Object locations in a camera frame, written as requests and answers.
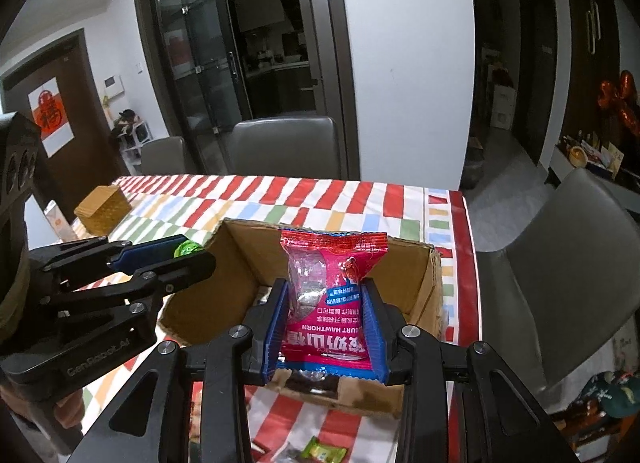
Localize person's left hand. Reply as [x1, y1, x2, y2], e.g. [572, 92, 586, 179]
[51, 389, 87, 437]

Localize green candy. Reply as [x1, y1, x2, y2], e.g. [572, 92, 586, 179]
[173, 239, 206, 259]

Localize cluttered dark sideboard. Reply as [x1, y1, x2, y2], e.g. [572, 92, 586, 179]
[545, 133, 640, 224]

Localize brown cardboard box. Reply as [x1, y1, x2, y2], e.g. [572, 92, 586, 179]
[157, 217, 443, 419]

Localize white paper carton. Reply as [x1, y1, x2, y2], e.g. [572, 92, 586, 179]
[42, 200, 76, 244]

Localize dark interior door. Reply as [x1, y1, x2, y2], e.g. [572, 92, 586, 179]
[517, 0, 558, 166]

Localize red snack packet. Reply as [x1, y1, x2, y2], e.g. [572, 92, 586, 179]
[279, 229, 388, 379]

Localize dark brown wardrobe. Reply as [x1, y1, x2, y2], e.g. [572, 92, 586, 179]
[557, 0, 623, 144]

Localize grey dining chair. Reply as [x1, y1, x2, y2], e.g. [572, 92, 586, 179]
[140, 137, 198, 176]
[475, 168, 636, 414]
[227, 116, 343, 178]

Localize woven tan box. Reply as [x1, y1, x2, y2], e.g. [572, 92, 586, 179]
[74, 185, 132, 236]

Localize orange foil balloons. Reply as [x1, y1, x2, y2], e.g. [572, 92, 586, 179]
[597, 70, 640, 136]

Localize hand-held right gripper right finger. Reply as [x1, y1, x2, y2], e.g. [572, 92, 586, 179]
[360, 278, 581, 463]

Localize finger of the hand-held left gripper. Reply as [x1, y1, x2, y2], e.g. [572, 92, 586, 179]
[42, 250, 217, 340]
[27, 234, 188, 289]

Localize white shelf rack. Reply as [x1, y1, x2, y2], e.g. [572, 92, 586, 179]
[110, 110, 153, 174]

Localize white carton box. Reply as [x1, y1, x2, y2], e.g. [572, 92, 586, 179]
[490, 85, 516, 131]

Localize red and white door poster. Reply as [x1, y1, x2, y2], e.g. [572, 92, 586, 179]
[27, 75, 76, 158]

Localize green cap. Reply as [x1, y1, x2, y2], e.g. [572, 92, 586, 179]
[580, 370, 640, 419]

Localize brown entrance door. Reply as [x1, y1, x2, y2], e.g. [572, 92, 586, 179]
[0, 28, 131, 244]

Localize dark framed glass sliding door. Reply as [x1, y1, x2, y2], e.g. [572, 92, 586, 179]
[132, 0, 361, 178]

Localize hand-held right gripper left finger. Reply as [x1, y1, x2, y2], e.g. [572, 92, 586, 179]
[65, 279, 291, 463]

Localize green snack packet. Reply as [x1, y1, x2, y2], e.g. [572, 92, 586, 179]
[300, 435, 348, 463]

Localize striped colourful tablecloth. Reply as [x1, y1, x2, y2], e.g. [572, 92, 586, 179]
[47, 174, 476, 463]

